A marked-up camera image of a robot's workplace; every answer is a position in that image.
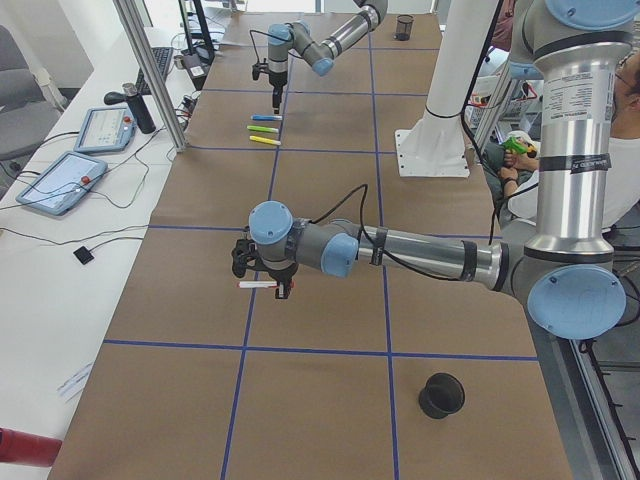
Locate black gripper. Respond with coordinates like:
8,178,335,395
231,239,298,300
252,59,287,113

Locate blue marker pen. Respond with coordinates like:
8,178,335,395
251,114,283,122

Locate red white marker pen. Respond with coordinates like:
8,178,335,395
237,280,278,289

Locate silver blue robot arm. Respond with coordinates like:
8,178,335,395
232,1,639,340
252,0,388,114

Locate green marker pen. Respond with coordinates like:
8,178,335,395
246,125,280,134

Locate yellow marker pen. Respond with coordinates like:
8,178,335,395
249,135,281,146

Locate brown paper table mat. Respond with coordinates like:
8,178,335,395
51,13,572,479

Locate black keyboard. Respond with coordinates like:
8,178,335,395
133,46,175,96

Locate black water bottle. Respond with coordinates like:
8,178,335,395
122,83,156,134

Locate far black mesh cup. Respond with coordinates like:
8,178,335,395
394,14,414,41

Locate black mesh cup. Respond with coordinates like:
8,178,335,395
394,14,414,41
418,372,465,419

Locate upper blue teach pendant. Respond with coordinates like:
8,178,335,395
74,106,136,154

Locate blue teach pendant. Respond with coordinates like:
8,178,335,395
16,151,108,216
74,106,136,154

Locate near black mesh cup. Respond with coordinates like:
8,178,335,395
418,372,465,419

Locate small black square device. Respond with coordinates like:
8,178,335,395
73,246,94,265

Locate lower blue teach pendant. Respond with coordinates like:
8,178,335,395
16,151,108,216

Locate red cylinder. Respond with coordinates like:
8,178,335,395
1,428,62,467

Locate seated person white shirt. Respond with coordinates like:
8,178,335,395
483,52,639,230

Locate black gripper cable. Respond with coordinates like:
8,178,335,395
304,183,506,281

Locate aluminium frame post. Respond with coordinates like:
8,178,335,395
113,0,187,153

